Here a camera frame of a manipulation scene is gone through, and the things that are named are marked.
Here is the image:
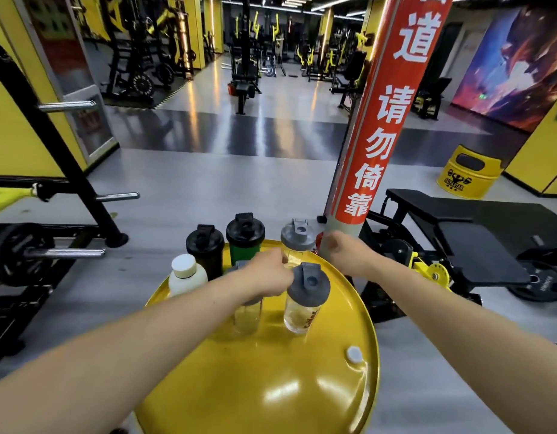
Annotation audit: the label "person's right forearm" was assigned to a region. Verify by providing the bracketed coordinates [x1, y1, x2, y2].
[362, 257, 557, 434]

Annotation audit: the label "person's left hand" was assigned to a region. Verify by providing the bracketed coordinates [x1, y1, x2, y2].
[242, 249, 295, 304]

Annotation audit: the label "black plate-loaded rack machine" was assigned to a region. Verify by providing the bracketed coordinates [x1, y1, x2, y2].
[0, 36, 141, 376]

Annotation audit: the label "black squat rack with plates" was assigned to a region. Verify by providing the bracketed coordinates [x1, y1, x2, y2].
[98, 0, 198, 104]

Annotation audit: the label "person's right hand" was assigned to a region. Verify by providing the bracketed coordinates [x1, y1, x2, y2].
[319, 230, 375, 279]

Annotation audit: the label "black weight plate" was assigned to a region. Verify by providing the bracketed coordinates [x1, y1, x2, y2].
[507, 259, 557, 303]
[0, 223, 57, 287]

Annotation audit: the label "yellow metal drum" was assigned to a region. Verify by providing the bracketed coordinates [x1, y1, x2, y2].
[134, 239, 381, 434]

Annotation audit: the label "person's left forearm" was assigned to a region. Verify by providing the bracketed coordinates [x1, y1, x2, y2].
[0, 266, 254, 434]

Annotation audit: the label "chrome storage peg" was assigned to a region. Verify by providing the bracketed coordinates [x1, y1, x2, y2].
[38, 100, 97, 113]
[95, 192, 141, 203]

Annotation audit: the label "yellow bench adjuster wheel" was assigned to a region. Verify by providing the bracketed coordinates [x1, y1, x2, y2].
[409, 252, 452, 291]

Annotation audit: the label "black weight bench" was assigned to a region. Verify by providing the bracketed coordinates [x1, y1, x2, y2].
[357, 189, 557, 321]

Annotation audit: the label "row of yellow gym machines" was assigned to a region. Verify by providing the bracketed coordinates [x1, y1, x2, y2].
[222, 11, 351, 83]

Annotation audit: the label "black cable machine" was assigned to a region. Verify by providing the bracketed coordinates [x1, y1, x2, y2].
[227, 0, 263, 115]

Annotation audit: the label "green shaker bottle black lid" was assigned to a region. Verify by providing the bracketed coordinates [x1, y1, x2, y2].
[226, 212, 266, 267]

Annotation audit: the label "yellow drum bin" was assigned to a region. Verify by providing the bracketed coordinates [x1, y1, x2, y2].
[437, 144, 504, 200]

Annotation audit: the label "white plastic bottle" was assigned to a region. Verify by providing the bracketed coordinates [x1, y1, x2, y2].
[168, 254, 209, 298]

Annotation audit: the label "clear shaker bottle grey lid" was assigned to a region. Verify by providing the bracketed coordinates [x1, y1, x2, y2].
[280, 219, 316, 268]
[227, 260, 264, 336]
[283, 262, 331, 335]

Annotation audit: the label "ceiling light strips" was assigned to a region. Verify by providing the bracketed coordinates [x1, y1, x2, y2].
[222, 0, 514, 22]

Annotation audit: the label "black seated gym machine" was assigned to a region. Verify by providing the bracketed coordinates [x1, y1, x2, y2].
[329, 33, 371, 113]

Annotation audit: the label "colourful wall mural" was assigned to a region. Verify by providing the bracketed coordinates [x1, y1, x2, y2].
[451, 4, 557, 133]

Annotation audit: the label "glass door with grey frame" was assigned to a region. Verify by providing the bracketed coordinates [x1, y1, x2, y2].
[9, 0, 118, 165]

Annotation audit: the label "red padded pillar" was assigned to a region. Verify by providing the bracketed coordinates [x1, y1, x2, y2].
[326, 0, 455, 235]

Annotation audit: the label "chrome barbell sleeve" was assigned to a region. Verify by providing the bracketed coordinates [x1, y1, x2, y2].
[24, 248, 106, 260]

